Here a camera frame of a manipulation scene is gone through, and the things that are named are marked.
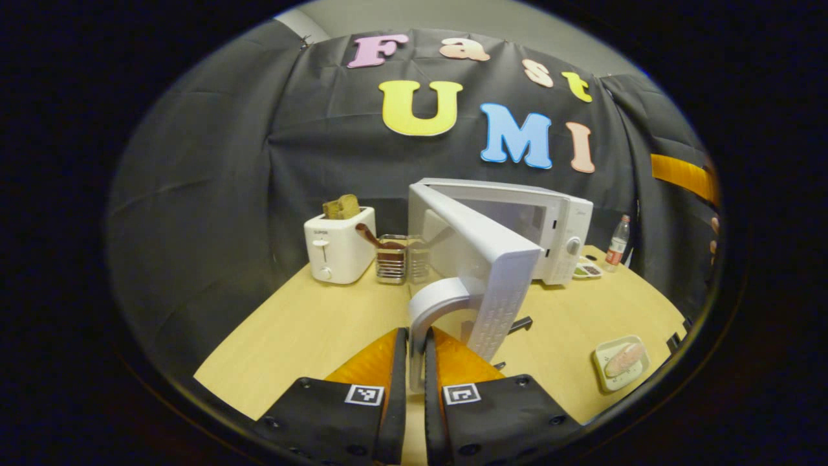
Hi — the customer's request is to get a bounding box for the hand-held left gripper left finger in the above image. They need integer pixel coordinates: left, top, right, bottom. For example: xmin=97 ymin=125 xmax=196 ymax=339
xmin=252 ymin=327 xmax=409 ymax=466

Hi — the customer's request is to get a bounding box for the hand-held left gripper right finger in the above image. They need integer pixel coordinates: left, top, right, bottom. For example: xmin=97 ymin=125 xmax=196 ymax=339
xmin=424 ymin=327 xmax=583 ymax=466

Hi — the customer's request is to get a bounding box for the white microwave oven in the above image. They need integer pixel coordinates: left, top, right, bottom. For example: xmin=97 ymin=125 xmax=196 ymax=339
xmin=408 ymin=178 xmax=594 ymax=394

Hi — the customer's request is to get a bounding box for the clear plastic bottle red label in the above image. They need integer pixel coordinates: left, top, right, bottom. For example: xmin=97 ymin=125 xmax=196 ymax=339
xmin=605 ymin=215 xmax=631 ymax=273

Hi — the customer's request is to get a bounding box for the metal mesh utensil holder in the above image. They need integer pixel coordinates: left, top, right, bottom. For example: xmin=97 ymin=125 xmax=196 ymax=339
xmin=375 ymin=234 xmax=431 ymax=285

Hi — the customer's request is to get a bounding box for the white toaster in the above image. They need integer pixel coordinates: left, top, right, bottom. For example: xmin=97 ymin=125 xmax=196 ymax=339
xmin=304 ymin=206 xmax=376 ymax=285

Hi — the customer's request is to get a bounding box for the small square beige plate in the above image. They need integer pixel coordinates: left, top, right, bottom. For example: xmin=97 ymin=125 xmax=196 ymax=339
xmin=593 ymin=335 xmax=651 ymax=394

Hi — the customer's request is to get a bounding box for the brown bread slice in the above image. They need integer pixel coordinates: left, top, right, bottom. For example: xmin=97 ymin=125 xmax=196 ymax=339
xmin=322 ymin=194 xmax=361 ymax=221

